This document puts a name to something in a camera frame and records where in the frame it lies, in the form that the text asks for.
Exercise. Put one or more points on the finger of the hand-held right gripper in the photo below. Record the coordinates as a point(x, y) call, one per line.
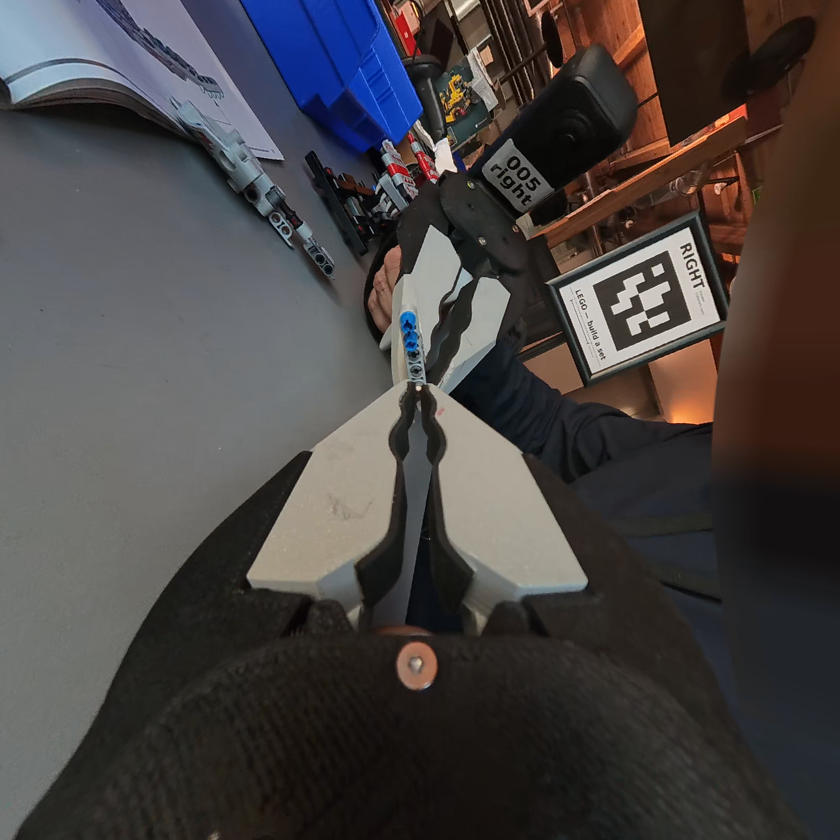
point(436, 269)
point(485, 315)

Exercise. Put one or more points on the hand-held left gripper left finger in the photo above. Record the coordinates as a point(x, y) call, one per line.
point(328, 512)

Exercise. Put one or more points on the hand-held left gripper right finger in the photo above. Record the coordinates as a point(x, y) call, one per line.
point(505, 518)

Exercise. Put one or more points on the grey lego beam blue pins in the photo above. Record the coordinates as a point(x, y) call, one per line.
point(412, 348)

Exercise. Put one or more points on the person's right forearm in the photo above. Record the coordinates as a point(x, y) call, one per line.
point(577, 420)

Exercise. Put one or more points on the black and red lego assembly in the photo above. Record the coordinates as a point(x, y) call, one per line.
point(387, 184)

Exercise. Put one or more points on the grey lego assembly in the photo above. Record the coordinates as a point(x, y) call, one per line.
point(229, 148)

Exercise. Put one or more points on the lego instruction booklet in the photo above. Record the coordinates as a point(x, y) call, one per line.
point(98, 39)

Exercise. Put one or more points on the person's right hand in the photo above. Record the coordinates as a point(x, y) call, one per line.
point(387, 289)

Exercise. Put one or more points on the yellow vehicle picture card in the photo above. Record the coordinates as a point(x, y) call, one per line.
point(463, 98)

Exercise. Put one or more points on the person's dark trouser legs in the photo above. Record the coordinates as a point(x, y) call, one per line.
point(643, 518)

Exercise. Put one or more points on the framed marker sign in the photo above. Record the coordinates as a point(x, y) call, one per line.
point(649, 295)

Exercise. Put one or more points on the wooden shelf board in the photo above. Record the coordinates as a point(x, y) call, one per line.
point(656, 170)

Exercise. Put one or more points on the blue plastic bin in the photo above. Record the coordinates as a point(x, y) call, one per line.
point(328, 52)

